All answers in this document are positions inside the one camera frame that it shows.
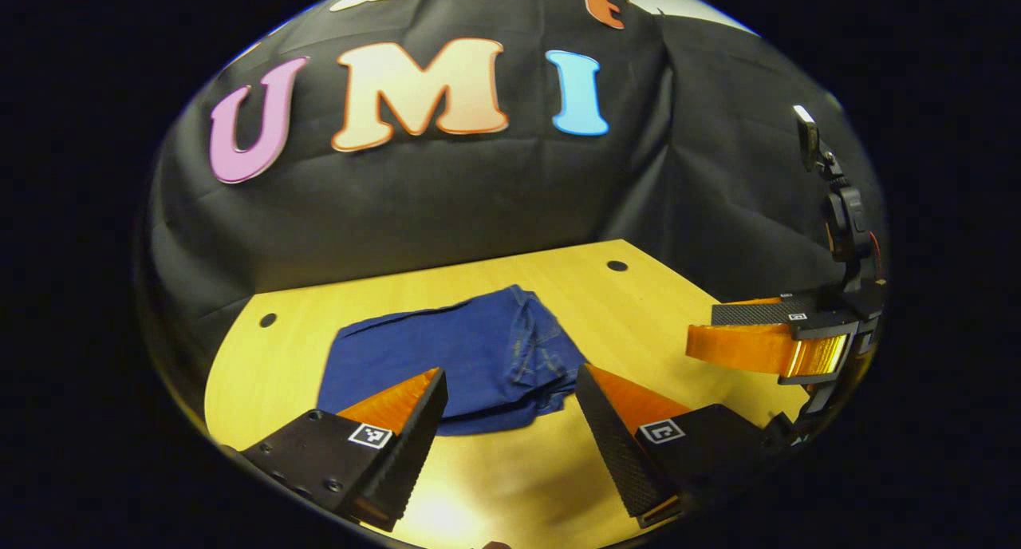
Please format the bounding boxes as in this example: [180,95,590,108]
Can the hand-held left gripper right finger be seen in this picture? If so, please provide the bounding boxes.
[574,363,798,530]

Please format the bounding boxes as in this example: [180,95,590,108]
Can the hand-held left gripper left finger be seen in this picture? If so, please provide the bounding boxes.
[219,367,449,532]

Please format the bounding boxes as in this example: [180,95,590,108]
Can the blue denim jeans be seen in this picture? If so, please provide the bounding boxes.
[317,284,589,436]

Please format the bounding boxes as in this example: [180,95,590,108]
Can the black backdrop cloth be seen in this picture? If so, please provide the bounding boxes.
[136,0,888,422]

